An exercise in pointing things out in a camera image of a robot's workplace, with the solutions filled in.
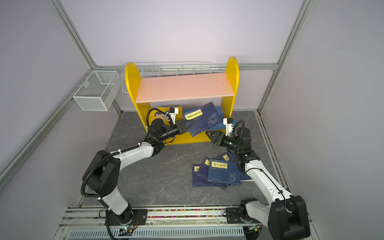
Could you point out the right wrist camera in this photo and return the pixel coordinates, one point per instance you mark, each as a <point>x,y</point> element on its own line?
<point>229,124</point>

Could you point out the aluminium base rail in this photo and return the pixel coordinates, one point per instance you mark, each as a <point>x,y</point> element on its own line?
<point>162,223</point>

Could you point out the yellow wooden bookshelf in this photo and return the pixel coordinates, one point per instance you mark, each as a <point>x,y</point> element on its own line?
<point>143,92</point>

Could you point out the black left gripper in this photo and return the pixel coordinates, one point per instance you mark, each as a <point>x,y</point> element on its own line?
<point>181,127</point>

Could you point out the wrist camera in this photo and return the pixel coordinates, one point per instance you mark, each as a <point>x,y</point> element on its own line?
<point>173,112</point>
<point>229,124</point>

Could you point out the white wire rack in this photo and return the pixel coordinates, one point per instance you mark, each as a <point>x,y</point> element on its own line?
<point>169,69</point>

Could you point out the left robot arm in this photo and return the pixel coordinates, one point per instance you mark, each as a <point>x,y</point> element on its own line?
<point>101,177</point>

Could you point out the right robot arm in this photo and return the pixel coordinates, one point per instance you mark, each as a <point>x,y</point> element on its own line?
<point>285,215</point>

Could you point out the white mesh basket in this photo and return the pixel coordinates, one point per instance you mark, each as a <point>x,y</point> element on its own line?
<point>98,91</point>

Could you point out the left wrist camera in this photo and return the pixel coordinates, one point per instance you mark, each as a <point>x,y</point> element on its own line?
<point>173,112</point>

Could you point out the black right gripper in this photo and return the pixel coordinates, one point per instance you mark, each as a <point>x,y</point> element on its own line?
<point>220,134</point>

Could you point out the navy book bottom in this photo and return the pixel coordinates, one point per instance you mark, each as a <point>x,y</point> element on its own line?
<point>199,176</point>

